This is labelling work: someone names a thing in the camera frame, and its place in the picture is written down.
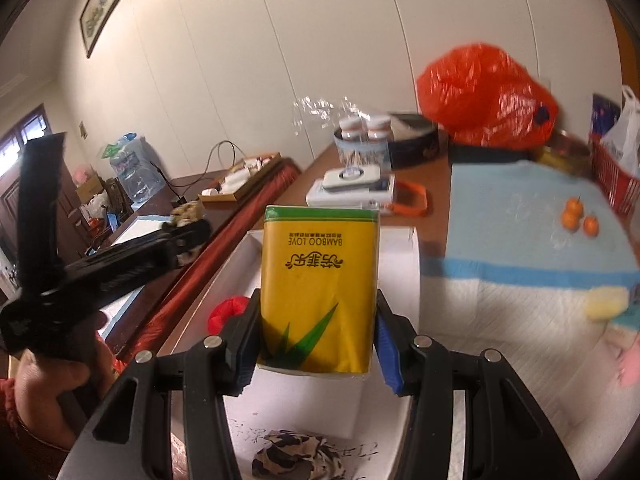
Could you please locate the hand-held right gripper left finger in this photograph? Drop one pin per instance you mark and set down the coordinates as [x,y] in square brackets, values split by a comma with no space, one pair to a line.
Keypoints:
[246,367]

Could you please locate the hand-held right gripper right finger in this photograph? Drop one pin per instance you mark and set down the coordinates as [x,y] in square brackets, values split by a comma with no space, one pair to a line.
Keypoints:
[387,355]

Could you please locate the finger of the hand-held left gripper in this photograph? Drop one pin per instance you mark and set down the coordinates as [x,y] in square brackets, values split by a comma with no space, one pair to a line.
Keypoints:
[40,200]
[130,260]

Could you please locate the red plush toy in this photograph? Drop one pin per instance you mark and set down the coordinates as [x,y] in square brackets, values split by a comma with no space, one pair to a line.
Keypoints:
[227,312]

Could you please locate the white cardboard box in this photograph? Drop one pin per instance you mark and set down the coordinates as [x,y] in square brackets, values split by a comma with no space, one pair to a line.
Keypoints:
[300,400]

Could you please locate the camouflage cloth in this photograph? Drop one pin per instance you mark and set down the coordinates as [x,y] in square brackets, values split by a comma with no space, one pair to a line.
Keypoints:
[295,455]

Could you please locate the yellow tissue pack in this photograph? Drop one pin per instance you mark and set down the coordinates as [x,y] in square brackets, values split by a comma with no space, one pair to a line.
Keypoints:
[315,285]

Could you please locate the yellow sponge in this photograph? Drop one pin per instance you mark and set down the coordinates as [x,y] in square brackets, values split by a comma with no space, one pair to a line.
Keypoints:
[606,302]

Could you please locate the person's left hand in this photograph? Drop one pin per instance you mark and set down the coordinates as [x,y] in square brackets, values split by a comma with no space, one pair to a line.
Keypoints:
[45,395]

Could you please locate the dark wooden door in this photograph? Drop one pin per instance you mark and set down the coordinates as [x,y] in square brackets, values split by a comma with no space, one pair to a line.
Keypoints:
[10,200]

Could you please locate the white sheet blue edge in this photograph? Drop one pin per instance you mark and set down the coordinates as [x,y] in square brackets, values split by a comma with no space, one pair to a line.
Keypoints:
[140,225]

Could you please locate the tan plush toy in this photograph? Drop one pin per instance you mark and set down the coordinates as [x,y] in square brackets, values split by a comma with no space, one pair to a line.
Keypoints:
[185,212]

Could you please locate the blue water jug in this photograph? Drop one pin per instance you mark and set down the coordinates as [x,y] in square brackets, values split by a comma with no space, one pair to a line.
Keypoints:
[137,170]

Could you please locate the white quilted pad blue border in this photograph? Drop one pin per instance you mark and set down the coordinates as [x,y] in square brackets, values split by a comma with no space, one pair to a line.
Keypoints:
[500,320]

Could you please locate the wooden tray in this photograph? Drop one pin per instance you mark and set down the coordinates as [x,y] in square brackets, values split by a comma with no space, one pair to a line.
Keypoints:
[240,185]

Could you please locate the orange plastic band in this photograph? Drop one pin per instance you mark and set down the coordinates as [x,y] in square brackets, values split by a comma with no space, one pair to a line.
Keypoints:
[420,200]

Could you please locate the white flat box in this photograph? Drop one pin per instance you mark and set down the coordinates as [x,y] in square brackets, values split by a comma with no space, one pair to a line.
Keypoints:
[345,199]

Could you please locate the white power bank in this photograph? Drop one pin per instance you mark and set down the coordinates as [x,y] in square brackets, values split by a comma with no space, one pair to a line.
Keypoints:
[352,178]

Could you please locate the light blue pad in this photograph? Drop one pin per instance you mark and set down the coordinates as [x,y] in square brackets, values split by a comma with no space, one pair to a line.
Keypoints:
[500,210]

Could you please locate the clear plastic bag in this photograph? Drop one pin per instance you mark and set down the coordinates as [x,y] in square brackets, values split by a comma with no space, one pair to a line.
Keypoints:
[315,110]

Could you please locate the metal basin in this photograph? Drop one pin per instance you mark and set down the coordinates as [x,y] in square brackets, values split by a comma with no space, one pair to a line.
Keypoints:
[560,157]

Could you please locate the orange plastic bag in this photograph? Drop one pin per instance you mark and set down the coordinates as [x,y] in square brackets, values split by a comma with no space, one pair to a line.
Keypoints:
[475,90]

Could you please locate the red plastic basket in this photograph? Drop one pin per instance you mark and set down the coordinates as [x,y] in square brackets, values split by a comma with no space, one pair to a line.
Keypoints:
[615,175]

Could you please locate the white plastic bag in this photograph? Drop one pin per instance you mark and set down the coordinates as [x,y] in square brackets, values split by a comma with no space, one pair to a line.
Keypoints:
[625,135]

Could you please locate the dark blue can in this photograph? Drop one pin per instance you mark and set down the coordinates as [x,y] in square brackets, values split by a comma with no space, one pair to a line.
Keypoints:
[605,112]

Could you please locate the framed wall picture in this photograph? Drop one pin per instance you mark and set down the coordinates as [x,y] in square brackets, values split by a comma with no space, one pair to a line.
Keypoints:
[107,5]

